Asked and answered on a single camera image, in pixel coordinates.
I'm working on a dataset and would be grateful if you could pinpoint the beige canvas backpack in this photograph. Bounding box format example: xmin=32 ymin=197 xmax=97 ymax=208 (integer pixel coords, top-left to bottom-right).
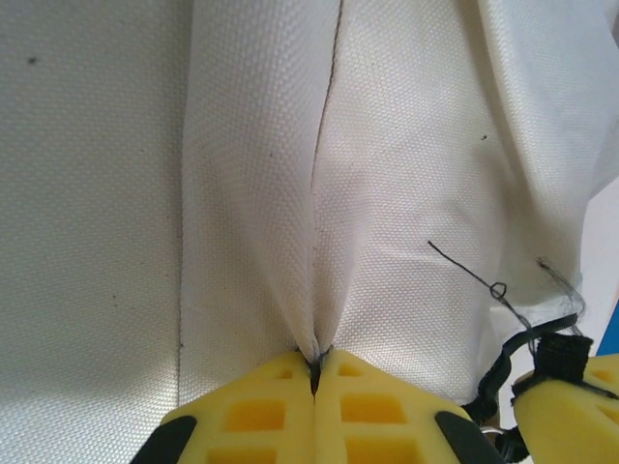
xmin=0 ymin=0 xmax=618 ymax=464

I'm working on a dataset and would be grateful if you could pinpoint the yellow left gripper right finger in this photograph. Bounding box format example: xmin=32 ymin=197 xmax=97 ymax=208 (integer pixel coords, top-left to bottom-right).
xmin=313 ymin=347 xmax=505 ymax=464

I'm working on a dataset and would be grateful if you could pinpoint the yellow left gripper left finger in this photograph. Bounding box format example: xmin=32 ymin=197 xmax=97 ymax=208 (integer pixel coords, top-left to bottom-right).
xmin=133 ymin=349 xmax=319 ymax=464

